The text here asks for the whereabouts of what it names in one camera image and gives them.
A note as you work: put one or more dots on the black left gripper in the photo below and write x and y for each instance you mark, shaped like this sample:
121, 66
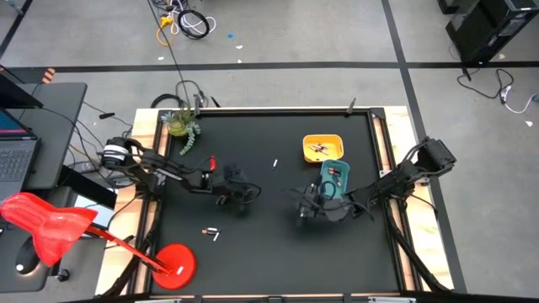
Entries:
233, 183

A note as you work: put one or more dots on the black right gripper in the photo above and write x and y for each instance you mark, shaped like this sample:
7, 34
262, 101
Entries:
330, 204

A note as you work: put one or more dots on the teal plastic bin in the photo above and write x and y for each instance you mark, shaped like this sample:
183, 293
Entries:
344, 166

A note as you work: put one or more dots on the small copper black battery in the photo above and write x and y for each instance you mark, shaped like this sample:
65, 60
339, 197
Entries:
315, 147

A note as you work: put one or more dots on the yellow plastic bin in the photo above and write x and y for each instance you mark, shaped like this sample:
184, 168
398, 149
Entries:
334, 145

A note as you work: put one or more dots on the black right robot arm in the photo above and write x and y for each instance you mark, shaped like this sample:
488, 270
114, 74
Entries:
404, 181

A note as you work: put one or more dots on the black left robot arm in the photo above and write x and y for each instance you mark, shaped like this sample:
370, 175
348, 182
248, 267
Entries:
168, 170

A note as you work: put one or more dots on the small potted succulent plant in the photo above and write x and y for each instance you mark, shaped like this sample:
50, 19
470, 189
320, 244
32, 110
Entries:
179, 125

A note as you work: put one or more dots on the white metal mounting plate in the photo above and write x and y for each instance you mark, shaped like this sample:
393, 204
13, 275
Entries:
382, 173

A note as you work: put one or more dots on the grey clamp lever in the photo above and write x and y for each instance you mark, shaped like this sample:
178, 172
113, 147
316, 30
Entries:
351, 106
197, 103

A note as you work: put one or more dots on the white tablet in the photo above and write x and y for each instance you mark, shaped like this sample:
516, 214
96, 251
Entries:
101, 212

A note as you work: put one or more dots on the black marker pen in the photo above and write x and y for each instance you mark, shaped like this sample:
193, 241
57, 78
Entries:
106, 115

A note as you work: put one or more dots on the dark grey side table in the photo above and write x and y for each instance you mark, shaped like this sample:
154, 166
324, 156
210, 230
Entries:
80, 265

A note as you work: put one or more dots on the red desk lamp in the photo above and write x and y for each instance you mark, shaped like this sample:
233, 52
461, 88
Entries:
50, 227

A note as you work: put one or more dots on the black caster wheel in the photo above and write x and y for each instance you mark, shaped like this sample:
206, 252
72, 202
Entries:
63, 275

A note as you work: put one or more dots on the black desk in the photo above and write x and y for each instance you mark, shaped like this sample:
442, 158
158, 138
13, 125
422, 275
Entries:
59, 122

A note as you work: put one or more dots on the black computer mouse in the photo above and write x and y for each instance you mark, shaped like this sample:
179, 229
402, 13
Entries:
27, 256

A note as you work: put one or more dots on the grey laptop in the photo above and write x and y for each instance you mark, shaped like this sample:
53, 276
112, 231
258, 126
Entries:
14, 160

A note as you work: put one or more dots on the orange black striped tag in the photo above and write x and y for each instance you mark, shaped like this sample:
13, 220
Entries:
48, 76

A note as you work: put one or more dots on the black monitor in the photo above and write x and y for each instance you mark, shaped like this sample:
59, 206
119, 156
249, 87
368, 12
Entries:
12, 94

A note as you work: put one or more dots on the black equipment cabinet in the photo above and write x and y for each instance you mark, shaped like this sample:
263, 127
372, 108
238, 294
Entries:
484, 29

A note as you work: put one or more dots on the black table frame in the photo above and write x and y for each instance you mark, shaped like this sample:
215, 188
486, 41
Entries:
295, 112

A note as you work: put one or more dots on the silver metal bracket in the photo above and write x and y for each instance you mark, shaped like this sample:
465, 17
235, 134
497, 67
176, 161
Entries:
391, 300

